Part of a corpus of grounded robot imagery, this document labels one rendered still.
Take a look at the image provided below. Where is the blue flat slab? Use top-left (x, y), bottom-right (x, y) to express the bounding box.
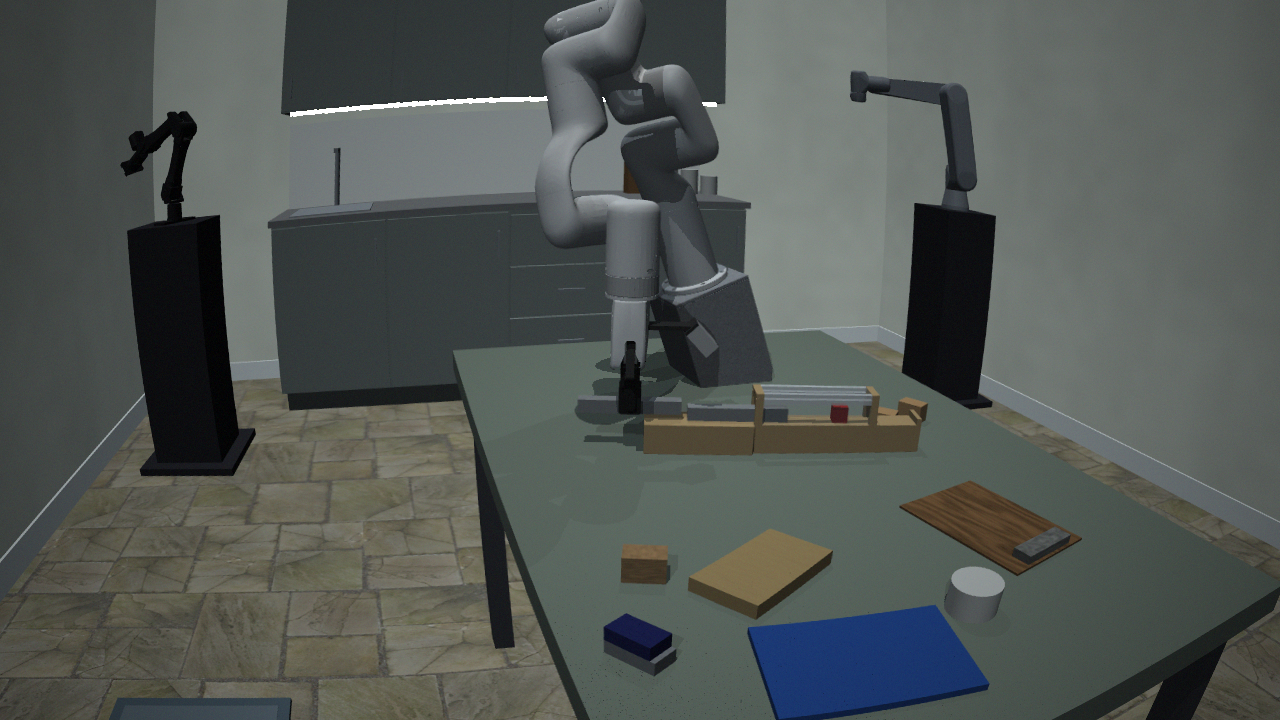
top-left (748, 605), bottom-right (989, 720)

